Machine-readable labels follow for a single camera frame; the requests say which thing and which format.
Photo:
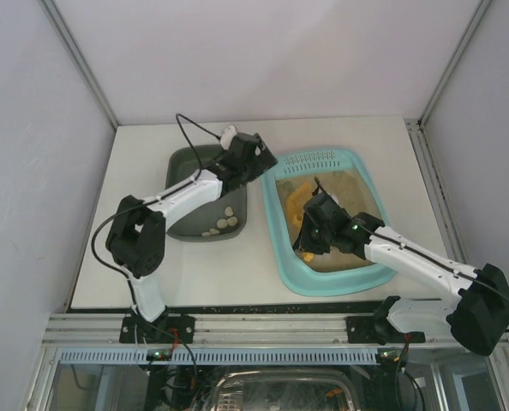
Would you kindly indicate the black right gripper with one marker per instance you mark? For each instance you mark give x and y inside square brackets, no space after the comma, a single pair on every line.
[308,236]

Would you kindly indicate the yellow litter scoop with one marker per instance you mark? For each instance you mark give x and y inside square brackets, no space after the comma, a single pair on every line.
[294,209]

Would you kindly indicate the teal cat litter box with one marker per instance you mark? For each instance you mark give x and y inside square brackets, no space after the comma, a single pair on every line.
[295,275]

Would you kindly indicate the grey plastic waste tray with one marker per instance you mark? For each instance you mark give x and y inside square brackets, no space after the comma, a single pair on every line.
[182,164]

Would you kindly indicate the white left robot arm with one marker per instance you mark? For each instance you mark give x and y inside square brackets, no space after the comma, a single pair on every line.
[137,236]

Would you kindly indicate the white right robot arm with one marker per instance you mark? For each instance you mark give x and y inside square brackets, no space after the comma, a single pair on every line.
[473,303]

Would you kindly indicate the beige cat litter pellets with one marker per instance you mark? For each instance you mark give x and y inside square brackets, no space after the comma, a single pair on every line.
[351,192]

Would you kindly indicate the grey-green litter clump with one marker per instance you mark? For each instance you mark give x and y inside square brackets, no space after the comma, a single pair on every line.
[286,186]

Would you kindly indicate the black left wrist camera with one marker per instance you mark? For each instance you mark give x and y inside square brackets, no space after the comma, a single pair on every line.
[243,146]

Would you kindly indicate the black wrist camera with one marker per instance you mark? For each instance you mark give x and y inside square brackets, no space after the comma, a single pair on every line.
[322,207]
[243,146]

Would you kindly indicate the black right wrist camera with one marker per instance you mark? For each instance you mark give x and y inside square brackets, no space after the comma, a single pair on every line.
[322,207]

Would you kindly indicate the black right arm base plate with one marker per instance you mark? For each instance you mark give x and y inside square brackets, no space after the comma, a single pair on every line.
[375,328]

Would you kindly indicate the right side aluminium rail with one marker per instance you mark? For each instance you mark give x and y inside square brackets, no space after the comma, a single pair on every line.
[436,190]

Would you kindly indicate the steel wire basket below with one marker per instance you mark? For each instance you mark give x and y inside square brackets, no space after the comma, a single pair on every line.
[284,389]

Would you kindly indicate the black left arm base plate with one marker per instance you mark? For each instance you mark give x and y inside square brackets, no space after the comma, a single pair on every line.
[167,328]

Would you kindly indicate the left aluminium frame post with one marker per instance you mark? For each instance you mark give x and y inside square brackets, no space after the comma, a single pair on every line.
[70,44]

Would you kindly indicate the aluminium frame post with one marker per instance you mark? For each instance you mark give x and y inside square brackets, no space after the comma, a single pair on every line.
[70,44]
[455,59]

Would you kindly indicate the aluminium mounting rail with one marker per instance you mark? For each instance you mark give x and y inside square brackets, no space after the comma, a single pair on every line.
[97,330]

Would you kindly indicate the light blue slotted cable duct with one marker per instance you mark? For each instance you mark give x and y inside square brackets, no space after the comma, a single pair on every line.
[220,356]

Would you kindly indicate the right aluminium frame post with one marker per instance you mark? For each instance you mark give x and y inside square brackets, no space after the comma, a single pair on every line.
[455,59]

